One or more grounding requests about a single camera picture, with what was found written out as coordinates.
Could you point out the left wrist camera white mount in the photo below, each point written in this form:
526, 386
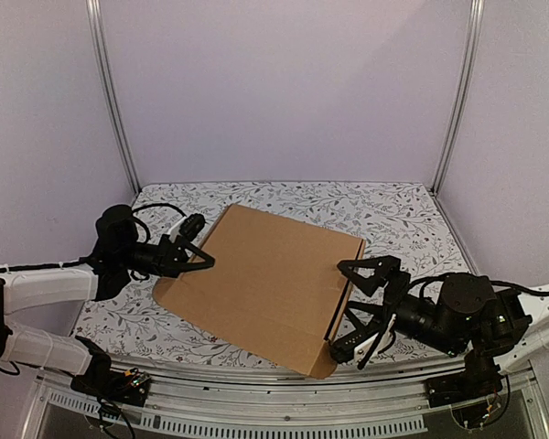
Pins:
187, 228

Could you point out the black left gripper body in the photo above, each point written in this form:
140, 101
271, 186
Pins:
153, 262

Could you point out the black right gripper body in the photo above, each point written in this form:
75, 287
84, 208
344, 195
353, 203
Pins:
391, 311

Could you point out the floral patterned table mat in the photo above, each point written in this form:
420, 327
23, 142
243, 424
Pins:
398, 219

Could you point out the aluminium front rail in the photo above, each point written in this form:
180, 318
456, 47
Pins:
386, 400

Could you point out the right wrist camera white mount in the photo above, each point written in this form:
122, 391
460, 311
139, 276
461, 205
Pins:
363, 344

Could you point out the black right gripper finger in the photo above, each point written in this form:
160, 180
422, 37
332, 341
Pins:
366, 320
369, 275

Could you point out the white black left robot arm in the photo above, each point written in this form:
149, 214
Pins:
123, 252

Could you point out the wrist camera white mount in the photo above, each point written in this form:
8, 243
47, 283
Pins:
187, 228
363, 344

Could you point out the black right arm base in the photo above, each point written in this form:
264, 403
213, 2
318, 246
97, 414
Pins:
479, 378

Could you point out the brown cardboard box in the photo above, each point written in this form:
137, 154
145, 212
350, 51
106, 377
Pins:
275, 289

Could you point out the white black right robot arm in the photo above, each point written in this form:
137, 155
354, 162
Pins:
453, 313

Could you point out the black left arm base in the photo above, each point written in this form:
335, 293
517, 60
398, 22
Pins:
127, 387

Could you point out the aluminium frame post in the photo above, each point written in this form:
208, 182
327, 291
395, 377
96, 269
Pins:
104, 67
475, 18

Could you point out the left aluminium frame post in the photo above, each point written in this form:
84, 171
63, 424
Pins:
104, 67

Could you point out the right aluminium frame post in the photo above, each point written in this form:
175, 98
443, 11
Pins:
475, 18

